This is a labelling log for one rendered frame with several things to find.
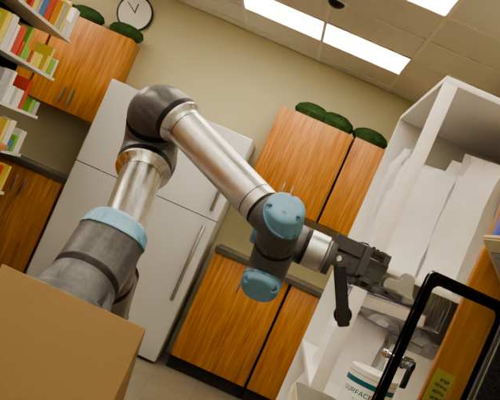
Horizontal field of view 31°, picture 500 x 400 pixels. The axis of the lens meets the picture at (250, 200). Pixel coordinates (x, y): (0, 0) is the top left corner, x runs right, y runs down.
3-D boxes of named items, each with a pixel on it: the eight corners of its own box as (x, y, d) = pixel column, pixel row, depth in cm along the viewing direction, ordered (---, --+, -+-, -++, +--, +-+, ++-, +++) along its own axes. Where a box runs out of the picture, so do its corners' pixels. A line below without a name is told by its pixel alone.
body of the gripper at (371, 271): (395, 258, 173) (338, 232, 173) (377, 298, 173) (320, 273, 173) (390, 256, 180) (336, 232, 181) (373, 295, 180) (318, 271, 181)
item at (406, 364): (406, 390, 175) (418, 363, 175) (400, 388, 174) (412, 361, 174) (398, 386, 176) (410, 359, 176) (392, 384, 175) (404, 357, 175)
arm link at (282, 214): (168, 52, 182) (325, 208, 159) (162, 94, 189) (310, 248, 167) (120, 67, 175) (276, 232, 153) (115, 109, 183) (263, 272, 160)
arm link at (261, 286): (244, 259, 162) (263, 219, 169) (234, 296, 170) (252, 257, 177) (286, 275, 161) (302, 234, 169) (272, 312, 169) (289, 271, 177)
